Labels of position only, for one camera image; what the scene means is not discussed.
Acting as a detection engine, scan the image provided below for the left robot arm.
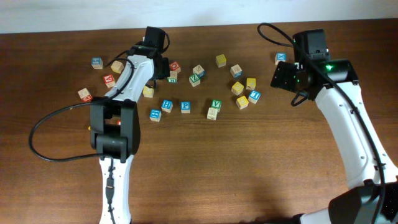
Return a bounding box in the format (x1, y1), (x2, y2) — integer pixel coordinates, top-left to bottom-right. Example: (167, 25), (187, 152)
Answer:
(90, 27), (170, 223)

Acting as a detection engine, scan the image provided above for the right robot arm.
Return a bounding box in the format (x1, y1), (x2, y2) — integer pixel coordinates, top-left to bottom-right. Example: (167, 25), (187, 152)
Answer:
(271, 29), (397, 223)

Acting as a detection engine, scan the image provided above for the red letter C block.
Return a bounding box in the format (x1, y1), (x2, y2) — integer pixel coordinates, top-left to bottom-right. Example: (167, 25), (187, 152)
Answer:
(169, 62), (181, 73)

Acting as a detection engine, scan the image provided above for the green side wooden block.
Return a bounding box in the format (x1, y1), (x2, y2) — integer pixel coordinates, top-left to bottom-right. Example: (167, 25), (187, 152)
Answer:
(167, 71), (178, 83)

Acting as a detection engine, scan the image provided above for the blue letter X block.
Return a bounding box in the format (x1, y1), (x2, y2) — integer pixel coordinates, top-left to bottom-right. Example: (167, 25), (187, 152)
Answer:
(274, 52), (287, 65)

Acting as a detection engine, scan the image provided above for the yellow block centre left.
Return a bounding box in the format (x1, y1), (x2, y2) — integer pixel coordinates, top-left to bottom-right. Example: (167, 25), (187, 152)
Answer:
(142, 86), (154, 98)

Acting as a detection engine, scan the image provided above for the yellow block right upper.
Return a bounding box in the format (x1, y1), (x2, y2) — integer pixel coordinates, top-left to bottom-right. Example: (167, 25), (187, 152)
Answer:
(246, 78), (256, 90)

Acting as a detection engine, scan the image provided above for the blue letter I block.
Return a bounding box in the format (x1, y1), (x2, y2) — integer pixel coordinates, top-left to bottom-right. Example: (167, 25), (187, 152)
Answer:
(248, 90), (261, 104)

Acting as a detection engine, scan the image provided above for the green letter Z block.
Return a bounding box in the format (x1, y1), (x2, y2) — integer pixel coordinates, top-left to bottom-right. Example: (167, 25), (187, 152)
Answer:
(189, 74), (201, 87)

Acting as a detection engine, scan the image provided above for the blue letter H block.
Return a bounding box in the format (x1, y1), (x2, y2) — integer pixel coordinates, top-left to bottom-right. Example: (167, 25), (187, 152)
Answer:
(161, 100), (173, 113)

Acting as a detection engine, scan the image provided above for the blue letter P block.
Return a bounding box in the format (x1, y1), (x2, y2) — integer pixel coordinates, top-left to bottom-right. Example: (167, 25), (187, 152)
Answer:
(180, 101), (191, 114)

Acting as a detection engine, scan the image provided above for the yellow block right left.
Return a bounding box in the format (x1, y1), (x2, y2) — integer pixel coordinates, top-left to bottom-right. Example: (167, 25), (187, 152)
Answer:
(231, 82), (244, 96)

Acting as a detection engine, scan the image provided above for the yellow block right lower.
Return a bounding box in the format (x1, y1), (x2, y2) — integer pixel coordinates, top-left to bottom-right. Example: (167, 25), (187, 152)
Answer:
(236, 96), (249, 110)

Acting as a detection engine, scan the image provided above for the blue block lower left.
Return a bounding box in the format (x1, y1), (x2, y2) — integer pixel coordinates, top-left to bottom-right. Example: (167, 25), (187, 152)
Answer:
(149, 109), (162, 122)

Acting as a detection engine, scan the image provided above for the red letter K block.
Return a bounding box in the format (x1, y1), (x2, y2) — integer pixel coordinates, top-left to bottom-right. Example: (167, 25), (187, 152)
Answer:
(103, 74), (116, 88)

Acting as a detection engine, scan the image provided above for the yellow block top centre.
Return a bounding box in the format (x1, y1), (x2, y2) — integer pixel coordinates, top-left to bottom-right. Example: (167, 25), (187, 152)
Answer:
(216, 54), (227, 68)

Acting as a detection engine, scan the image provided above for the blue block far left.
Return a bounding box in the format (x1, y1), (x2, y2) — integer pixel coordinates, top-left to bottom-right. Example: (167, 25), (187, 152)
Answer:
(91, 57), (103, 69)

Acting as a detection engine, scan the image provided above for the green letter V block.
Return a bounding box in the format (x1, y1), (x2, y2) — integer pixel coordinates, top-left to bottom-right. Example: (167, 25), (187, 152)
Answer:
(211, 100), (222, 111)

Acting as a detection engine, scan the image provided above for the plain carved wooden block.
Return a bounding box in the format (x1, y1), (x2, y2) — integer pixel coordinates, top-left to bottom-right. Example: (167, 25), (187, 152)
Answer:
(206, 108), (218, 120)

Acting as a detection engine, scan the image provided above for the wooden block red side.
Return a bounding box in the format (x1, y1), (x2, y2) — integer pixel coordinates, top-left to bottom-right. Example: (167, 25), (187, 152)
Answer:
(78, 88), (93, 103)

